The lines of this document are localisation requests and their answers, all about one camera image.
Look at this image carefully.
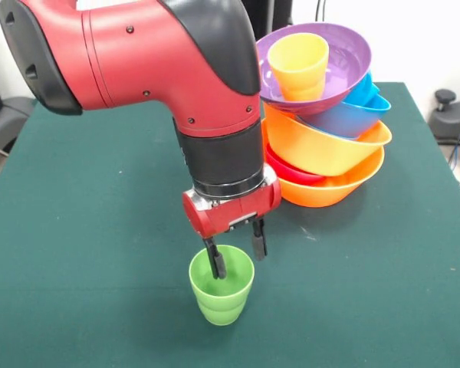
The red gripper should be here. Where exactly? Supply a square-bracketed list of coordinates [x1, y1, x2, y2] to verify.
[182, 164, 283, 280]

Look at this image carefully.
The green cup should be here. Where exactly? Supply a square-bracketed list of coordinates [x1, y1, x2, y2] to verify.
[188, 245, 255, 327]

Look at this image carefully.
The small magenta bowl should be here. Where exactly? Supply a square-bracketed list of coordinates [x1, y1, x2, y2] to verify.
[264, 142, 328, 188]

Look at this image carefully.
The large orange bowl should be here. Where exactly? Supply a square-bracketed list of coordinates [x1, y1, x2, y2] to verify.
[261, 101, 393, 178]
[260, 118, 386, 209]

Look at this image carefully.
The large blue bowl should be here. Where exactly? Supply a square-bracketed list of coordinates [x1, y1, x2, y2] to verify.
[297, 94, 392, 140]

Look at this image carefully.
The orange cup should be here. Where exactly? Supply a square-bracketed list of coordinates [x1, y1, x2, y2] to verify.
[267, 32, 330, 103]

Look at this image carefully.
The blue ribbed-bottom bowl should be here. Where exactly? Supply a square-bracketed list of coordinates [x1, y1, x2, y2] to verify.
[343, 71, 380, 107]

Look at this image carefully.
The large purple bowl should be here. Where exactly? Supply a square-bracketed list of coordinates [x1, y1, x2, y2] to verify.
[255, 21, 373, 117]

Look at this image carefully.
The dark green tablecloth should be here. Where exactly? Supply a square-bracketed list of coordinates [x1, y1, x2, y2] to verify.
[0, 79, 460, 368]

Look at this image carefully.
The black pedestal foot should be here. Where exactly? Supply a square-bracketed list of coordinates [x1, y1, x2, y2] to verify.
[0, 95, 38, 154]
[428, 88, 460, 145]

